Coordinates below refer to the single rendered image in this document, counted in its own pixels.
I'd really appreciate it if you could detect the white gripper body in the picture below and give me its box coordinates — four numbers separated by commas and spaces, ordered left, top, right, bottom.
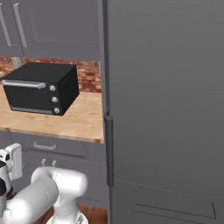
4, 143, 24, 181

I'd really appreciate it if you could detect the grey drawer front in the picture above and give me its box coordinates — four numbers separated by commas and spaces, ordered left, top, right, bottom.
11, 131, 89, 160

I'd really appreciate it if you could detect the grey base cupboard door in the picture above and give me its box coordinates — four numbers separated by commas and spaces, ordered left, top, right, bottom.
11, 151, 51, 193
47, 157, 110, 210

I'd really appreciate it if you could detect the black toaster oven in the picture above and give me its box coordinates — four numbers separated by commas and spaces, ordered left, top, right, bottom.
0, 61, 81, 117

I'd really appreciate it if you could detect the grey fridge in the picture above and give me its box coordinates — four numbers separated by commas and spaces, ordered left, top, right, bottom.
101, 0, 224, 224

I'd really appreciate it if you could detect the silver drawer handle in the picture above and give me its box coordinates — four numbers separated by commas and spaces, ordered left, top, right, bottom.
32, 141, 58, 152

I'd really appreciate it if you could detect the silver toaster oven handle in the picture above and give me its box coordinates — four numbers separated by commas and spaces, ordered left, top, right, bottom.
1, 79, 48, 90

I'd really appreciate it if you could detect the dark grey fridge handle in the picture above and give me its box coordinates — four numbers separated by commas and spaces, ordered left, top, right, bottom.
103, 115, 115, 188

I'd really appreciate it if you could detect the grey wall socket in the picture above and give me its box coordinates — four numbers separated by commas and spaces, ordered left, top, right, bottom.
10, 56, 22, 70

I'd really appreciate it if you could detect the grey wall cupboard door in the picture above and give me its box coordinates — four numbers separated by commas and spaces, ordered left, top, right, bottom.
0, 0, 25, 58
10, 0, 102, 61

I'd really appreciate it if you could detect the silver wall cupboard handle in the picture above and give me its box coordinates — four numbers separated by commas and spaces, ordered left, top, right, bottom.
12, 2, 32, 49
0, 3, 16, 48

